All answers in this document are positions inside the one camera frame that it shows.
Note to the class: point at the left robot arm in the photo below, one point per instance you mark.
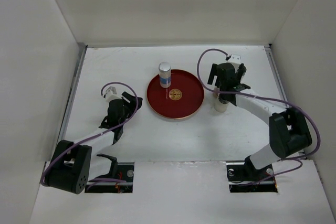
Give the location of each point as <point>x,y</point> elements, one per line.
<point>82,166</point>

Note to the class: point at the brown condiment bottle black cap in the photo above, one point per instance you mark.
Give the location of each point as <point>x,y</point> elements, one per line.
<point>216,92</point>

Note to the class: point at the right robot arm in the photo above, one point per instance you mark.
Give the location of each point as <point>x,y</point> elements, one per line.
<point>288,129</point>

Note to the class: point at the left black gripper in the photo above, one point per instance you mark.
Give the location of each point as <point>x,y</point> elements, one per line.
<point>132,107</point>

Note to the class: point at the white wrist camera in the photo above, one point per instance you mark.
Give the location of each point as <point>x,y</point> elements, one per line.
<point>234,59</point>
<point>111,94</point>

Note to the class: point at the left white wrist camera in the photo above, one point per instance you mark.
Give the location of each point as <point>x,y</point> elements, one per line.
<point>111,94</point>

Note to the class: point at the white condiment bottle black cap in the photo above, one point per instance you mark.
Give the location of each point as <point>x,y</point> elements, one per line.
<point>220,105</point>

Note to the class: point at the red round tray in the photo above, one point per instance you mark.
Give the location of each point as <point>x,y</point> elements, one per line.
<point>179,101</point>

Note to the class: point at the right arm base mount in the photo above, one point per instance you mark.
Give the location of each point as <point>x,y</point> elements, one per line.
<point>240,181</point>

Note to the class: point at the blue label spice jar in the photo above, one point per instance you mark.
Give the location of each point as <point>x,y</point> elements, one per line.
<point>165,74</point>

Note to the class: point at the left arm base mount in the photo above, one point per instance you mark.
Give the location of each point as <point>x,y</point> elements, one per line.
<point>107,175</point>

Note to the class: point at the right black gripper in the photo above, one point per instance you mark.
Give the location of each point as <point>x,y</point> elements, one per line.
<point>213,73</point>

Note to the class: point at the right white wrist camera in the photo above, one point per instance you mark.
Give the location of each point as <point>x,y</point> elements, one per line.
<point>234,59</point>

